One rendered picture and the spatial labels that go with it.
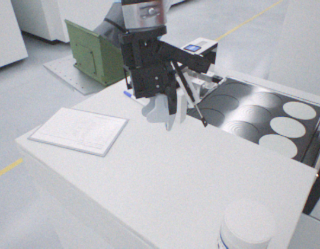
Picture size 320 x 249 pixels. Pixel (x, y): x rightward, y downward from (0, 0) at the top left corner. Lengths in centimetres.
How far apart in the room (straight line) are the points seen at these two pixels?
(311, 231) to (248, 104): 41
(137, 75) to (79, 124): 29
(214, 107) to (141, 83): 45
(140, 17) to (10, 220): 158
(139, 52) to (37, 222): 144
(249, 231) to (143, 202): 21
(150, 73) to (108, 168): 23
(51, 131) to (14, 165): 147
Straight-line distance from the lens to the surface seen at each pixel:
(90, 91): 116
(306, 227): 81
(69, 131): 70
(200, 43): 123
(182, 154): 61
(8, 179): 210
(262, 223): 41
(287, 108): 96
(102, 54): 112
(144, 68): 48
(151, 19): 47
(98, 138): 66
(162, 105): 53
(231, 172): 59
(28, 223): 180
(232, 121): 84
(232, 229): 40
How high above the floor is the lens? 139
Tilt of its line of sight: 39 degrees down
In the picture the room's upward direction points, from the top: straight up
